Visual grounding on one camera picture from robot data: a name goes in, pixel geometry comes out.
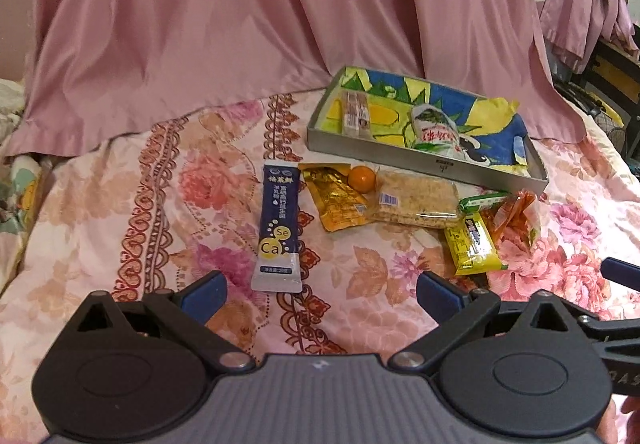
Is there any gold foil snack packet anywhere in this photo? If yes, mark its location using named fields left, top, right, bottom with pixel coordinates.
left=298, top=164, right=373, bottom=232

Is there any colourful paper tray lining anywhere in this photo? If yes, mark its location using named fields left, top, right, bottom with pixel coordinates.
left=320, top=66, right=531, bottom=172

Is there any dark blue stick packet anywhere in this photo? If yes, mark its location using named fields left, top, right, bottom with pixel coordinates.
left=251, top=163, right=304, bottom=294

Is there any wire fan guard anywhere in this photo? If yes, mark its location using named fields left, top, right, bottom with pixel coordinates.
left=590, top=108, right=627, bottom=146

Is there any floral green cloth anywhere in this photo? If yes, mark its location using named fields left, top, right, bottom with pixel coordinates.
left=0, top=79, right=46, bottom=275

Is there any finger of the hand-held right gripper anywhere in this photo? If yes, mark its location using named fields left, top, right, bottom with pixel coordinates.
left=601, top=257, right=640, bottom=291
left=576, top=315, right=640, bottom=350

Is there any pink curtain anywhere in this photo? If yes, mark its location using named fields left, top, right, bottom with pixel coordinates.
left=5, top=0, right=591, bottom=157

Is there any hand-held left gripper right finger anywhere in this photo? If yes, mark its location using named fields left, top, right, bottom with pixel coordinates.
left=392, top=270, right=593, bottom=371

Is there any clear rice cracker packet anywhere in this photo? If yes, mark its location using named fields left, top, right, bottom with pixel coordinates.
left=372, top=169, right=461, bottom=230

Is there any orange red snack packet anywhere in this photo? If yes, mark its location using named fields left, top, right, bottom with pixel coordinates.
left=492, top=190, right=542, bottom=245

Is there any clear wrapped snack bar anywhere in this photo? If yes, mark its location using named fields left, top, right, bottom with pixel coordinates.
left=340, top=91, right=373, bottom=137

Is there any yellow snack packet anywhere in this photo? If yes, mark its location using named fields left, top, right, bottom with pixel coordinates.
left=444, top=211, right=508, bottom=276

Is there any floral bedsheet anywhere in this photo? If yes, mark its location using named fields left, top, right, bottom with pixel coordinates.
left=0, top=89, right=640, bottom=444

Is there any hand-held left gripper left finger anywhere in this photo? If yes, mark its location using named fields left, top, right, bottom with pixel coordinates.
left=65, top=270, right=256, bottom=371

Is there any small orange fruit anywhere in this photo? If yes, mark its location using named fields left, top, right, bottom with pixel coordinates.
left=348, top=165, right=377, bottom=193

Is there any colourful lined cardboard box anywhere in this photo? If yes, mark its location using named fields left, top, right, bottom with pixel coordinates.
left=306, top=65, right=550, bottom=199

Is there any dark wooden cabinet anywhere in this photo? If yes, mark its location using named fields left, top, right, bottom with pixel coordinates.
left=580, top=24, right=640, bottom=107

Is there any person's right hand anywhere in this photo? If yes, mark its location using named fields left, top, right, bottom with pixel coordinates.
left=597, top=395, right=640, bottom=444

